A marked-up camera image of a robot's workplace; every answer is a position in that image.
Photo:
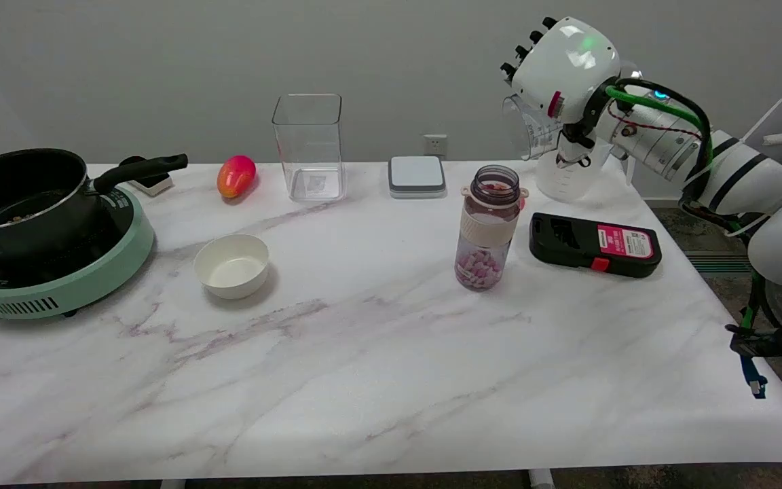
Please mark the clear square storage container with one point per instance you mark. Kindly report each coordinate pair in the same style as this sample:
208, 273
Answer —
308, 146

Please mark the floor vent grille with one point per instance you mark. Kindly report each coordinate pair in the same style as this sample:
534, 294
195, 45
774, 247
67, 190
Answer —
717, 262

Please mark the red yellow mango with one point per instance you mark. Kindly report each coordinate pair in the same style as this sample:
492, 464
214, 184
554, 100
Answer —
235, 176

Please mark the white wall socket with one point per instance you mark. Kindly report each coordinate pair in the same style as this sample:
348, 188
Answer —
435, 144

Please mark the clear plastic measuring cup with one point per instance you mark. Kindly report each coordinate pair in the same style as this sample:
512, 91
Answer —
533, 129

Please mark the clear bottle with pink pills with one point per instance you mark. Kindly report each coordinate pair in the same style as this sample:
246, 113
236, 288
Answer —
488, 231

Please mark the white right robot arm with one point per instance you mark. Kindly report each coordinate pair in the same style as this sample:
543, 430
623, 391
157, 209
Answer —
744, 176

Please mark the small white black device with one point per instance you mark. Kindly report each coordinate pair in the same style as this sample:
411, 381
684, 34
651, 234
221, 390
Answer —
153, 183

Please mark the mint green induction cooker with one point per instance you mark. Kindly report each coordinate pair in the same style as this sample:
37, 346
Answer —
92, 272

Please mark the white bowl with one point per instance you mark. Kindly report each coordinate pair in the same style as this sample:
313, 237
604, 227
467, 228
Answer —
231, 266

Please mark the large translucent measuring jug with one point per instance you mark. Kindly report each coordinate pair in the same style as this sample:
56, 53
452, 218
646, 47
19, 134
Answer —
567, 183

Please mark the black case with pink label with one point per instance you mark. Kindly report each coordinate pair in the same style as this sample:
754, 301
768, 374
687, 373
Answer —
591, 244

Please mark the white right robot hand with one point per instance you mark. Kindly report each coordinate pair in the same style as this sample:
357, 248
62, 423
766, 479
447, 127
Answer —
564, 64

